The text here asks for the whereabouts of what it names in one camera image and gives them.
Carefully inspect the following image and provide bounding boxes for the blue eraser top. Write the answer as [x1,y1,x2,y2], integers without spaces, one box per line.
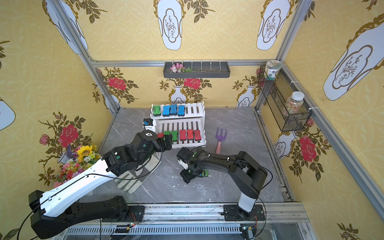
[177,105,186,117]
[162,105,171,117]
[170,105,178,116]

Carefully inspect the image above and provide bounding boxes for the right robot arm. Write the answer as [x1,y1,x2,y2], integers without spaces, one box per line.
[177,147,269,221]

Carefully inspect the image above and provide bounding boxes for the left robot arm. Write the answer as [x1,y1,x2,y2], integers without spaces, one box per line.
[29,130,172,239]

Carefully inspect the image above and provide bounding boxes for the white two-tier slatted shelf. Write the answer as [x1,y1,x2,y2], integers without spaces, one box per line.
[151,102,206,149]

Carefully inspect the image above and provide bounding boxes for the red eraser bottom right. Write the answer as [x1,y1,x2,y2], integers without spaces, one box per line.
[194,130,202,141]

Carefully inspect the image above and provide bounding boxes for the white grey work glove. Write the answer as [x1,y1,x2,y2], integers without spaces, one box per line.
[115,153,163,194]

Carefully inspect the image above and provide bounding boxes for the pink artificial flowers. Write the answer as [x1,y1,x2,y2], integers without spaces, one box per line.
[170,63,193,73]

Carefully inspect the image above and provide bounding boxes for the colourful flower bouquet basket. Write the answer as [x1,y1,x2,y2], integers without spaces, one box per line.
[54,145,102,188]

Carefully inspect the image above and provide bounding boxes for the clear jar white lid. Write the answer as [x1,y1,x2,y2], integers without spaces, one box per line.
[283,91,305,117]

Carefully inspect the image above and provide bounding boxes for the jar with patterned label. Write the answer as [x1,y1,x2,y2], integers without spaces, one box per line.
[265,60,282,81]

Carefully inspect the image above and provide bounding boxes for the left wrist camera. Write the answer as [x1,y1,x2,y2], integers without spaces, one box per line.
[143,118,157,133]

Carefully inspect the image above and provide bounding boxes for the purple garden fork pink handle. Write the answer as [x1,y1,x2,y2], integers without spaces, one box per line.
[215,128,227,155]

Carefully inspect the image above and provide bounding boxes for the metal base rail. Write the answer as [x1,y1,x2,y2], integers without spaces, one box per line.
[53,201,317,240]

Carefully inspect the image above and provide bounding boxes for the dark grey wall tray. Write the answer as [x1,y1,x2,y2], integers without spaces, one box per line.
[163,61,231,79]

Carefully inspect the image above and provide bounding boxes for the black wire wall basket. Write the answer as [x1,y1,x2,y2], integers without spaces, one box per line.
[262,70,312,132]

